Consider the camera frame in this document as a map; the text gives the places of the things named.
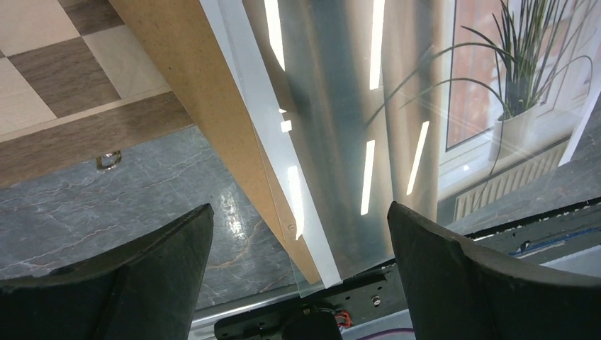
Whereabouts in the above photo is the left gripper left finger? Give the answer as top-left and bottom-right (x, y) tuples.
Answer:
(1, 204), (214, 339)

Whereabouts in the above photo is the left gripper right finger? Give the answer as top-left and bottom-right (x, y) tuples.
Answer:
(387, 203), (600, 339)

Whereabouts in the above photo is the window plant photo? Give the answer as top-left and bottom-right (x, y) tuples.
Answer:
(199, 0), (601, 289)

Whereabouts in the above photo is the wooden chessboard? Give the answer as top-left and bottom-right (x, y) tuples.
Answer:
(1, 1), (191, 188)

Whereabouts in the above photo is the brown frame backing board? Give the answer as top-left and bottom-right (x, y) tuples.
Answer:
(112, 0), (320, 284)

